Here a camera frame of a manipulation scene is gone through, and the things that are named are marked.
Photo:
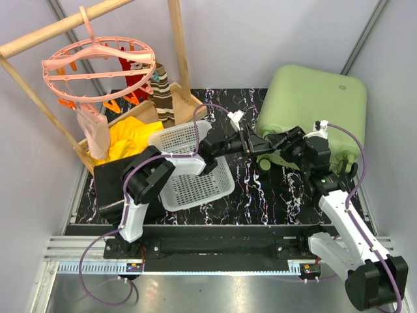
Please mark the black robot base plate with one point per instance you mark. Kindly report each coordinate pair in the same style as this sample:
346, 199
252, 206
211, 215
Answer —
198, 250

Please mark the orange clothespin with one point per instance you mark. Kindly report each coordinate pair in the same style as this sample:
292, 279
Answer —
112, 105

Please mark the teal clothespin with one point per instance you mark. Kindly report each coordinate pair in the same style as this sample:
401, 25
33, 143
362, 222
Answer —
155, 77

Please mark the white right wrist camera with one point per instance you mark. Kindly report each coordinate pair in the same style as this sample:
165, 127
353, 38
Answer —
321, 129

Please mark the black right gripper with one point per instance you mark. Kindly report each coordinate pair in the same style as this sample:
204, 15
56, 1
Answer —
294, 135

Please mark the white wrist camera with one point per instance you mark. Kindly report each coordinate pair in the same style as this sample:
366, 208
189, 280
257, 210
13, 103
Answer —
235, 118
321, 129

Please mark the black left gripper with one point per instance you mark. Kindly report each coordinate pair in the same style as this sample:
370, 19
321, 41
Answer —
251, 142

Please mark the pink round clip hanger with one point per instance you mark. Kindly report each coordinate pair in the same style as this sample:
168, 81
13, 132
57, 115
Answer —
96, 59

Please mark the green hard-shell suitcase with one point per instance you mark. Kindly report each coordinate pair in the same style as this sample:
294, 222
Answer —
300, 96

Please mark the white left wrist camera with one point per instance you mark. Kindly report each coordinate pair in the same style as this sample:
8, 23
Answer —
235, 118

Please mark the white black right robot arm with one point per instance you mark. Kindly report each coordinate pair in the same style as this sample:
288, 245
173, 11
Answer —
372, 276

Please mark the white plastic mesh basket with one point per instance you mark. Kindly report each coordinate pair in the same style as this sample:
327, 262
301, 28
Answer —
188, 187

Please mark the black box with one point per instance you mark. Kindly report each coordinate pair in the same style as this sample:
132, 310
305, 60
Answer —
109, 181

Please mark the wooden clothes rack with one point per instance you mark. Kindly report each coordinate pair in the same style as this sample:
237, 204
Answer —
145, 109

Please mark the aluminium frame rail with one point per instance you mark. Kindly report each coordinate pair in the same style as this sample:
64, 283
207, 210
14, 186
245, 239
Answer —
63, 291

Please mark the brown striped sock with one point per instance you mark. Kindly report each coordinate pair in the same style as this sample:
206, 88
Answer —
162, 98

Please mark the yellow shorts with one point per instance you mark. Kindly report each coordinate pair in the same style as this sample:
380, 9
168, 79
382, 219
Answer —
128, 138

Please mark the red garment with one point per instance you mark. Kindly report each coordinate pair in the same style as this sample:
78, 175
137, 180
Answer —
132, 80

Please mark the pale pink garment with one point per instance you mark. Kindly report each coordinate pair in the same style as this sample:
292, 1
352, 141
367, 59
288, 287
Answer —
96, 131

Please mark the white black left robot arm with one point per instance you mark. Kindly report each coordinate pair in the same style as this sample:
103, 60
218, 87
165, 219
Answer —
214, 145

